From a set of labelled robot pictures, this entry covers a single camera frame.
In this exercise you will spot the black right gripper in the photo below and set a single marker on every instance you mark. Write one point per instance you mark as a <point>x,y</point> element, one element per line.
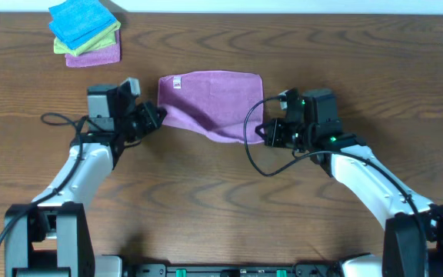
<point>274,138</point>

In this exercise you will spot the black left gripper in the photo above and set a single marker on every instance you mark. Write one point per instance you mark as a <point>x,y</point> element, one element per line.
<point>144,118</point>

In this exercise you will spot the purple microfiber cloth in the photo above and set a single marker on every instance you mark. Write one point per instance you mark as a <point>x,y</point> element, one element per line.
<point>219,105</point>

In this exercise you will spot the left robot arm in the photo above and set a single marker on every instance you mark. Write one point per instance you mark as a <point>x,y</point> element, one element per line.
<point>49,236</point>

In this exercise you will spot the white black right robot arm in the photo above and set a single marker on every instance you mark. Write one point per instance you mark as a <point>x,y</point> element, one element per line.
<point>412,223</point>

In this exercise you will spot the white cloth label tag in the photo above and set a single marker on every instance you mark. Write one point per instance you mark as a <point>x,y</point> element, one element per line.
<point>177,82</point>

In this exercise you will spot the folded purple cloth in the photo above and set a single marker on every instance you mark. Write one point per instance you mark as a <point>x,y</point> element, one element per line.
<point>108,55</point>

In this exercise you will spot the folded green cloth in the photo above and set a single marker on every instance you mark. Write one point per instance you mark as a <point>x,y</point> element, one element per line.
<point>103,39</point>

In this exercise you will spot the folded blue cloth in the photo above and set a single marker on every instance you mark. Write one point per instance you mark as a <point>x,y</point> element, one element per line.
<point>76,23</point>

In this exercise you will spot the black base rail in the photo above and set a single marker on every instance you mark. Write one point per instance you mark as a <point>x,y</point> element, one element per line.
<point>306,269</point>

